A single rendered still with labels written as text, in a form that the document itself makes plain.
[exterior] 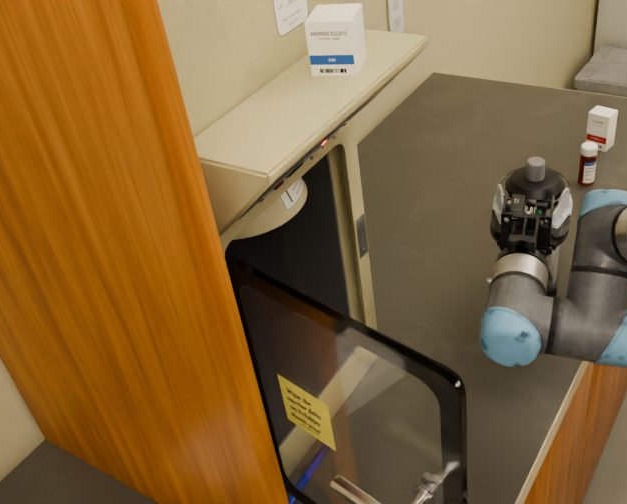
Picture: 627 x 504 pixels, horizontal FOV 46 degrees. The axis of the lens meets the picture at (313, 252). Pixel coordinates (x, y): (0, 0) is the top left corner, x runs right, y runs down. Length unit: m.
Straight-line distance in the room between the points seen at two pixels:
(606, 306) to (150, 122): 0.62
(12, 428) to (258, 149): 0.75
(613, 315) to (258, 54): 0.53
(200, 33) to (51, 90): 0.16
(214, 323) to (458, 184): 1.05
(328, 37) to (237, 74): 0.10
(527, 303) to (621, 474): 1.38
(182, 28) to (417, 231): 0.91
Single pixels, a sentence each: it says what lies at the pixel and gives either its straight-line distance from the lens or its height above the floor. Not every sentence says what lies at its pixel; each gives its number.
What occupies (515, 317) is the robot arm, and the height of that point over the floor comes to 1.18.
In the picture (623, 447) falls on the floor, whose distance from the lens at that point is 2.37.
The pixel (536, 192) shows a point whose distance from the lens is 1.20.
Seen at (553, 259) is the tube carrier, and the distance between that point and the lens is 1.29.
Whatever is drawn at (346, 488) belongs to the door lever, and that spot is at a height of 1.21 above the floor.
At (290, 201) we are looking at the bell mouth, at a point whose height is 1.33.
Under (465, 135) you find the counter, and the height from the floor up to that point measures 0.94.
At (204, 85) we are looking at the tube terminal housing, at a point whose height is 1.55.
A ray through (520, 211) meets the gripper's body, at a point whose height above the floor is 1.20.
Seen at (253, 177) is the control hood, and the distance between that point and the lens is 0.66.
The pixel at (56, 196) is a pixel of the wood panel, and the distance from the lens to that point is 0.75.
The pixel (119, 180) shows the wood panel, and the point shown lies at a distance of 0.65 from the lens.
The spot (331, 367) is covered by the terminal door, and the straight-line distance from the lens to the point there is 0.72.
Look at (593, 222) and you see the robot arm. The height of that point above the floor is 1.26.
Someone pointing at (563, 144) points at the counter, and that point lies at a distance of 1.80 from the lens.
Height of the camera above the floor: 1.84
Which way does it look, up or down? 37 degrees down
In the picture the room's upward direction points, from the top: 10 degrees counter-clockwise
